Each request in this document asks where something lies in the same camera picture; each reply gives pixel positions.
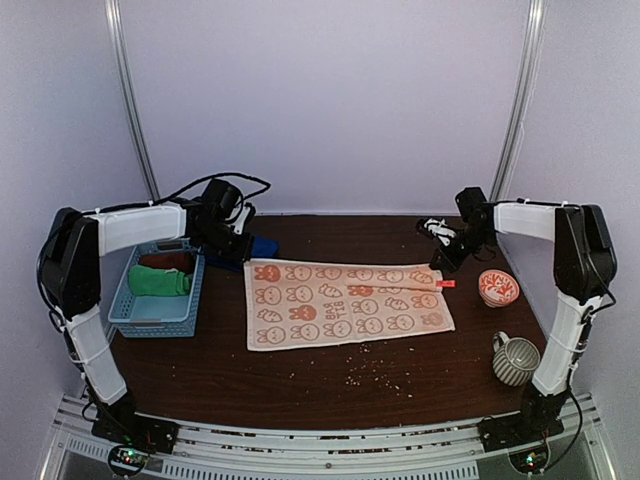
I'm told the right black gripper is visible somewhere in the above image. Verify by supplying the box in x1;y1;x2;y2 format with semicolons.
431;224;497;272

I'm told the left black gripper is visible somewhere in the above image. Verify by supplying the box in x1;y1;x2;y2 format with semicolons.
195;220;255;263

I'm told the orange bunny pattern towel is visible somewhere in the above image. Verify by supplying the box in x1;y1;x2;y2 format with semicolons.
244;259;455;352

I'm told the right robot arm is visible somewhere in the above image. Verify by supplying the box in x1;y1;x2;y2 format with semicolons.
416;187;617;442

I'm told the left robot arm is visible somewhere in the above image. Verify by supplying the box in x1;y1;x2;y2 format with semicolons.
36;174;256;444

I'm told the dark red rolled towel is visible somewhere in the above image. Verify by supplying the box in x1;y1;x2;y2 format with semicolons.
138;252;196;274

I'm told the orange white patterned bowl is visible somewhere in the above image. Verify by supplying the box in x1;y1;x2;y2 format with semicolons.
478;269;520;308

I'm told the blue towel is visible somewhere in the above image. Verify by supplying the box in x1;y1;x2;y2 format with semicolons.
204;236;280;272

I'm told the green rolled towel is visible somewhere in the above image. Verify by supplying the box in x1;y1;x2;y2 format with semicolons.
128;265;192;297

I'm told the light blue plastic basket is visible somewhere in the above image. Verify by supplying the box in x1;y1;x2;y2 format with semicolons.
108;239;205;338

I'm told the grey striped mug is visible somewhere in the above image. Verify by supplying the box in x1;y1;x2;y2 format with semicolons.
492;331;541;387

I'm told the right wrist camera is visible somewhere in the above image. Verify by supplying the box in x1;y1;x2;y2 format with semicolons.
416;218;457;246

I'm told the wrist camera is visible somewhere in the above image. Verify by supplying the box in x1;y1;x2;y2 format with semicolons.
416;218;457;246
229;202;256;235

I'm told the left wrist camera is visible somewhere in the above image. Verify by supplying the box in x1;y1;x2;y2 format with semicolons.
229;202;256;235

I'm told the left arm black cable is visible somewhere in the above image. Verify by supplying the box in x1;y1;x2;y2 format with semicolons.
149;172;273;211

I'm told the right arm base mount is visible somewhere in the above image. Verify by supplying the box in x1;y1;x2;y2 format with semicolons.
477;413;564;475

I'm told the front aluminium rail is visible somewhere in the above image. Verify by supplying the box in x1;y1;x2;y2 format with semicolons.
49;394;601;480

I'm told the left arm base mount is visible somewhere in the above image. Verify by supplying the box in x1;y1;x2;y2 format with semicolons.
91;415;179;478

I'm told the right aluminium frame post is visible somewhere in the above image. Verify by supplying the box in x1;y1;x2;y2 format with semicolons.
489;0;548;201

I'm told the aluminium frame post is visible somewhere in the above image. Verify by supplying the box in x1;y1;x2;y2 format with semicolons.
104;0;160;200
489;0;548;201

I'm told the left aluminium frame post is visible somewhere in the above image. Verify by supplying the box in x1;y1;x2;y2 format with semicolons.
104;0;160;200

